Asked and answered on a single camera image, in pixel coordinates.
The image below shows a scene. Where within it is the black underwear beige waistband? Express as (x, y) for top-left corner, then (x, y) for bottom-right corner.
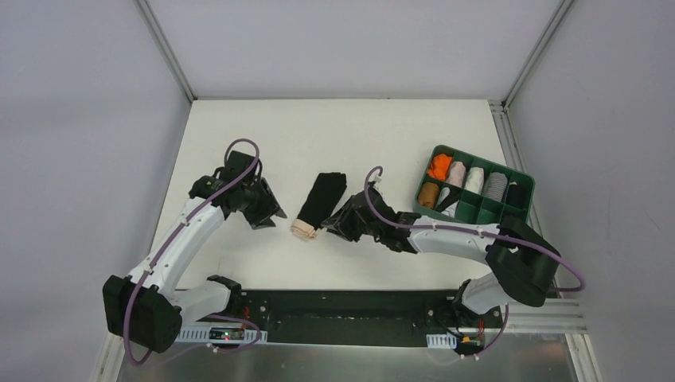
(291, 172), (347, 240)

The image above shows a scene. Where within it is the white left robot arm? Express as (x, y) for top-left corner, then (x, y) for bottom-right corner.
(103, 150), (286, 353)

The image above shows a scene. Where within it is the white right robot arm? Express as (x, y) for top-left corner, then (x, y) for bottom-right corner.
(322, 186), (560, 326)

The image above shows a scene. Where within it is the brown rolled underwear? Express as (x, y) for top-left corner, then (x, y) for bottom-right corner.
(417, 181), (441, 209)

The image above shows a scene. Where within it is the white black rolled underwear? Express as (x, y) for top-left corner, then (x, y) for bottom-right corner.
(435, 186), (462, 218)

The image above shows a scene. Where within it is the orange rolled underwear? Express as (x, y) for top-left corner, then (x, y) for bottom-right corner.
(427, 154), (453, 181)

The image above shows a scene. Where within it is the pink rolled underwear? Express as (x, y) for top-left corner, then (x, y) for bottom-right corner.
(446, 161), (466, 189)

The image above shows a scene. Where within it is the grey striped rolled underwear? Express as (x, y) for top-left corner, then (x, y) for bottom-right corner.
(483, 172), (509, 202)

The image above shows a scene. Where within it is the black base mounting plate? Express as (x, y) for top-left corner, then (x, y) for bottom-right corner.
(206, 290), (502, 348)

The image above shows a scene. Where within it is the green compartment tray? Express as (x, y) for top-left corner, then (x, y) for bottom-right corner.
(413, 145), (536, 224)

